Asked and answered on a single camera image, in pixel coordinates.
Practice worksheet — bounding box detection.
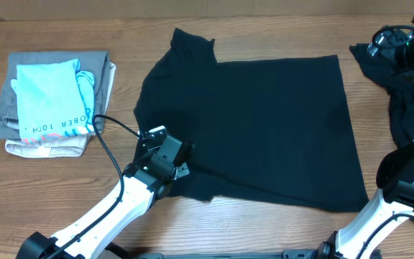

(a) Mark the beige folded garment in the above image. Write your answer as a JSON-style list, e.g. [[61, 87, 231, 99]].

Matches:
[[5, 63, 116, 158]]

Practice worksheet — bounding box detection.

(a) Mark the black t-shirt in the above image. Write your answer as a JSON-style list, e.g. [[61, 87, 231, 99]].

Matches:
[[134, 29, 369, 212]]

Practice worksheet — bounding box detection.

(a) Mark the black clothes pile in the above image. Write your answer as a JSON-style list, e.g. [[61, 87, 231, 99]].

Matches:
[[349, 44, 414, 221]]

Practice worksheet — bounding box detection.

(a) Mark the grey folded garment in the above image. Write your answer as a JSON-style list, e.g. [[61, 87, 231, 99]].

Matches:
[[0, 51, 111, 140]]

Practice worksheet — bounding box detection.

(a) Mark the light blue folded shirt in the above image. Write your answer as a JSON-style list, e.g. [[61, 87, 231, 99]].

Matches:
[[11, 58, 95, 143]]

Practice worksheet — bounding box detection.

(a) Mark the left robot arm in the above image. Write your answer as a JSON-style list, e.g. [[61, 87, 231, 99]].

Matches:
[[16, 126, 193, 259]]

